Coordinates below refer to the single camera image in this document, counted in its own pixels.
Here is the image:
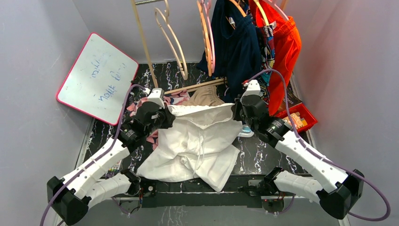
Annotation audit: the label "white shorts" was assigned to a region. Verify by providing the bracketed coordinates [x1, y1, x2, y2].
[136, 103, 242, 192]

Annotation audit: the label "light wooden hanger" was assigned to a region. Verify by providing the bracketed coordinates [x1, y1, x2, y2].
[154, 0, 188, 80]

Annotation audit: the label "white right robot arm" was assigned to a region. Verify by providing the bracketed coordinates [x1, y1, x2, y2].
[231, 95, 364, 219]

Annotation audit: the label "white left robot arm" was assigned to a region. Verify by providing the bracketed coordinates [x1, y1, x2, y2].
[47, 100, 175, 226]

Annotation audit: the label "pink shark print shorts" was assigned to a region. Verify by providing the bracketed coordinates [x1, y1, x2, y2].
[127, 90, 190, 150]

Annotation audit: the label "beige shorts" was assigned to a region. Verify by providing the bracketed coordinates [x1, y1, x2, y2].
[182, 86, 224, 106]

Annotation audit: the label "colourful print hanging shorts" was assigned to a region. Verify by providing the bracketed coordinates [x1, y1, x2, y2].
[256, 21, 277, 101]

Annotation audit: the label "navy blue hanging shorts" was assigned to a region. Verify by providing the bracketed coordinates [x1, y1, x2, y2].
[211, 0, 261, 103]

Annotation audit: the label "orange hanging shorts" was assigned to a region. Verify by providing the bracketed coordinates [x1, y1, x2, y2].
[248, 0, 302, 115]

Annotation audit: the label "pink and orange hanger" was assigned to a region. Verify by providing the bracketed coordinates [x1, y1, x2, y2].
[197, 0, 215, 76]

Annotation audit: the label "dark book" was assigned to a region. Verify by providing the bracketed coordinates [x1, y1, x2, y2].
[279, 89, 302, 113]

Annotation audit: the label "red plastic bin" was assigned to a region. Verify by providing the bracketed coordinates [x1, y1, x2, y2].
[289, 103, 318, 133]

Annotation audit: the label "coloured marker pack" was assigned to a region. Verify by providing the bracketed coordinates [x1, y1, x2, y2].
[107, 160, 122, 177]

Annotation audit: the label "pink framed whiteboard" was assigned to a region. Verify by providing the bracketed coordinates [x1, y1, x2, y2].
[56, 32, 139, 125]

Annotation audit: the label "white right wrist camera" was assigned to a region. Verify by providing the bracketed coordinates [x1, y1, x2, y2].
[242, 79, 262, 97]

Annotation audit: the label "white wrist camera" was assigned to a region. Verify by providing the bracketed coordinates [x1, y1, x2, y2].
[242, 79, 262, 97]
[147, 88, 165, 109]

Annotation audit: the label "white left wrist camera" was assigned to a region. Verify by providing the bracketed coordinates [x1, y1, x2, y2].
[147, 88, 165, 109]

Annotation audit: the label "wooden clothes rack frame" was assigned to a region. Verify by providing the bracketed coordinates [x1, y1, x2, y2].
[130, 0, 228, 96]

